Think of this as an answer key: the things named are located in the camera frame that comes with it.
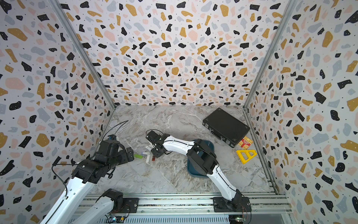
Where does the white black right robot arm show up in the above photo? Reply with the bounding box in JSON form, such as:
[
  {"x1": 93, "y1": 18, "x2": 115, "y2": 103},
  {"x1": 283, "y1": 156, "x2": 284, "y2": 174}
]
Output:
[{"x1": 146, "y1": 130, "x2": 249, "y2": 211}]

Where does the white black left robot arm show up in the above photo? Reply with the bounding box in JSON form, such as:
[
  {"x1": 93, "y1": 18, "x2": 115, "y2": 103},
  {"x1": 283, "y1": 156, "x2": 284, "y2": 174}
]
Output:
[{"x1": 42, "y1": 135, "x2": 135, "y2": 224}]

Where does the teal plastic storage box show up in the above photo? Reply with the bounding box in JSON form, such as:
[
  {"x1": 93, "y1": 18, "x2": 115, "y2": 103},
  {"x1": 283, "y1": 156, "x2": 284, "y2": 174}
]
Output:
[{"x1": 187, "y1": 139, "x2": 218, "y2": 178}]

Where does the red yellow small box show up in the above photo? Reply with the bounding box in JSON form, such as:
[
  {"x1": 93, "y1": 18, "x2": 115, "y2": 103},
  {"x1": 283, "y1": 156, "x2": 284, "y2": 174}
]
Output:
[{"x1": 238, "y1": 136, "x2": 253, "y2": 150}]

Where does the black hard case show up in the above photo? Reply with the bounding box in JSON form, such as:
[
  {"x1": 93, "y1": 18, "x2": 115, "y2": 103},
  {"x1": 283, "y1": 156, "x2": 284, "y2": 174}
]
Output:
[{"x1": 202, "y1": 108, "x2": 250, "y2": 148}]

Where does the yellow triangle ruler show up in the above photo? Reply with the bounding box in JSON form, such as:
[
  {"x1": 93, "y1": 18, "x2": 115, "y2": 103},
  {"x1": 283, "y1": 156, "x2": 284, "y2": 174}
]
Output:
[{"x1": 236, "y1": 150, "x2": 257, "y2": 164}]

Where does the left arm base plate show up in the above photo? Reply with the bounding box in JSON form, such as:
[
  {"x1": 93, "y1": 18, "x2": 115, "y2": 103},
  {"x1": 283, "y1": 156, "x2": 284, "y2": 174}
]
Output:
[{"x1": 111, "y1": 197, "x2": 139, "y2": 214}]

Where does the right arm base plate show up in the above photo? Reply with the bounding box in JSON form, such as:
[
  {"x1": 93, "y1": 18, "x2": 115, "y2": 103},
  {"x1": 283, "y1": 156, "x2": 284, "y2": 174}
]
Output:
[{"x1": 213, "y1": 197, "x2": 252, "y2": 212}]

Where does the aluminium mounting rail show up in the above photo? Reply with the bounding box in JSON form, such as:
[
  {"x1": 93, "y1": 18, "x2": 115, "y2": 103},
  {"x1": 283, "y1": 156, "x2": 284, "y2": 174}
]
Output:
[{"x1": 97, "y1": 192, "x2": 296, "y2": 224}]

